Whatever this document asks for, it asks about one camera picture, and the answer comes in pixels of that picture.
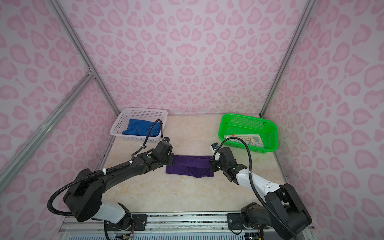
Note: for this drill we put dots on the corner aluminium post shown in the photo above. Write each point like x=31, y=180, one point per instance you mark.
x=304, y=19
x=80, y=48

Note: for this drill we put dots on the right corner aluminium post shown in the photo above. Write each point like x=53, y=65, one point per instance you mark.
x=304, y=19

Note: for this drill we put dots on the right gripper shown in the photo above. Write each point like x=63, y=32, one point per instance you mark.
x=212, y=167

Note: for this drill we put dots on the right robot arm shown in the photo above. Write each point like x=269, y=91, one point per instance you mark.
x=280, y=206

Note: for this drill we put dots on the left diagonal aluminium strut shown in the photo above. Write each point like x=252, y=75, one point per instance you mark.
x=19, y=160

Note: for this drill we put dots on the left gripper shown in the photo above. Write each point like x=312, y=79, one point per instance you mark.
x=171, y=163

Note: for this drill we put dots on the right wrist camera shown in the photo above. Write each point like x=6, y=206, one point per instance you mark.
x=215, y=146

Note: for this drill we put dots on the left corner aluminium post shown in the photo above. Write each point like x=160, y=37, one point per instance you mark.
x=80, y=48

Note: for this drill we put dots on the green plastic basket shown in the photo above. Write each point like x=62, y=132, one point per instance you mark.
x=236, y=125

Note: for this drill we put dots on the purple towel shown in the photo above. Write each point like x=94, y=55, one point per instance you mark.
x=193, y=166

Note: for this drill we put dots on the blue towel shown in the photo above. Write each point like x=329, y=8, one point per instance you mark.
x=141, y=128

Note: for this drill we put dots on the white plastic basket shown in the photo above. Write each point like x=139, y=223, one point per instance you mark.
x=152, y=115

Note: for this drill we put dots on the patterned towel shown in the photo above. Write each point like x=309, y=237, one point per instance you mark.
x=250, y=140

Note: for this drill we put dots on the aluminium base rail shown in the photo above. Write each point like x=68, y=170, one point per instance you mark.
x=169, y=226

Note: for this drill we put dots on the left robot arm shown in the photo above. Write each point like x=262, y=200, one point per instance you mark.
x=84, y=198

